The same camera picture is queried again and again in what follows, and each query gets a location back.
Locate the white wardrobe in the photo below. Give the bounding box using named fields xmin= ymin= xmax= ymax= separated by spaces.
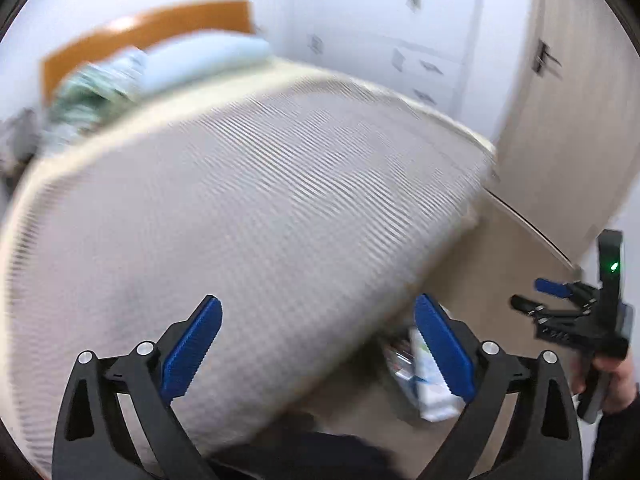
xmin=255 ymin=0 xmax=488 ymax=146

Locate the person's right hand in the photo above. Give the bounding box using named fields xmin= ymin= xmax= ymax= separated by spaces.
xmin=570 ymin=350 xmax=640 ymax=415

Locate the light blue pillow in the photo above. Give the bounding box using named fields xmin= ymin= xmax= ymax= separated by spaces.
xmin=135 ymin=35 xmax=273 ymax=96

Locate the person's dark pants leg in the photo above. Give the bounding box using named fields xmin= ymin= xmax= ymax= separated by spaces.
xmin=207 ymin=410 xmax=421 ymax=480

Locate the beige door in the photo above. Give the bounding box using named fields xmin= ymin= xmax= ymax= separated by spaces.
xmin=482 ymin=0 xmax=640 ymax=266

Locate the bedside rack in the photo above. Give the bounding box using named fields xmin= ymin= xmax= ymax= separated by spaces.
xmin=0 ymin=107 xmax=43 ymax=181

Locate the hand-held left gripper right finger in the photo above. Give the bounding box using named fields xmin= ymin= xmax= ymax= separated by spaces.
xmin=414 ymin=294 xmax=583 ymax=480

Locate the black door handle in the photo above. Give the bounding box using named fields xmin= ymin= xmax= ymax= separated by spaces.
xmin=535 ymin=40 xmax=563 ymax=78

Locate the person's right forearm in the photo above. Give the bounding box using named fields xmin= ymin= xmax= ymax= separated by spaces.
xmin=592 ymin=400 xmax=640 ymax=480

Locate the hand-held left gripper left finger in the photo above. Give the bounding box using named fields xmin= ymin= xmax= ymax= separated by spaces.
xmin=52 ymin=294 xmax=223 ymax=480

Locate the wooden headboard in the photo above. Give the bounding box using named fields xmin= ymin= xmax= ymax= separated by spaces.
xmin=42 ymin=0 xmax=253 ymax=106

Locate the white plastic bag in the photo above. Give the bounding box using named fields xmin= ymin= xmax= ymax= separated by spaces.
xmin=382 ymin=327 xmax=468 ymax=423

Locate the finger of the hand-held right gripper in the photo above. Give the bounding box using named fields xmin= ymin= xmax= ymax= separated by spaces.
xmin=510 ymin=295 xmax=591 ymax=326
xmin=534 ymin=277 xmax=596 ymax=306

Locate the green patterned quilt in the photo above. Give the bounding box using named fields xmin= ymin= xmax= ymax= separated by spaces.
xmin=42 ymin=47 xmax=151 ymax=153

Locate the bed with cream sheet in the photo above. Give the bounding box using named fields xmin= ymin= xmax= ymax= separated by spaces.
xmin=0 ymin=57 xmax=501 ymax=471

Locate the checkered blanket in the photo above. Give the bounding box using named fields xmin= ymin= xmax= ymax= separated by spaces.
xmin=0 ymin=87 xmax=496 ymax=466

